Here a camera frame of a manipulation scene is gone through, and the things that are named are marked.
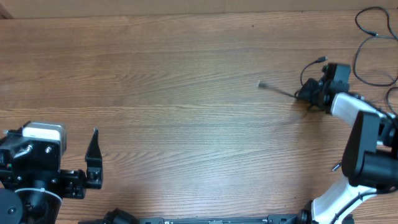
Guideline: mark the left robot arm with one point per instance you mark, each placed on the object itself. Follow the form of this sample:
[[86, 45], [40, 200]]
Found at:
[[30, 205]]

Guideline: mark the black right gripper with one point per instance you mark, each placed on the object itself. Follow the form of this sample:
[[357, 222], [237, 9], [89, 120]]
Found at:
[[303, 94]]

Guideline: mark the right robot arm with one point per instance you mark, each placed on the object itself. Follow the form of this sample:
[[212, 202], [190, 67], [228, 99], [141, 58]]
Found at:
[[369, 162]]

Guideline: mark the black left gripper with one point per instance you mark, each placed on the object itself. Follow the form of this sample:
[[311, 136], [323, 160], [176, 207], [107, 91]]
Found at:
[[78, 178]]

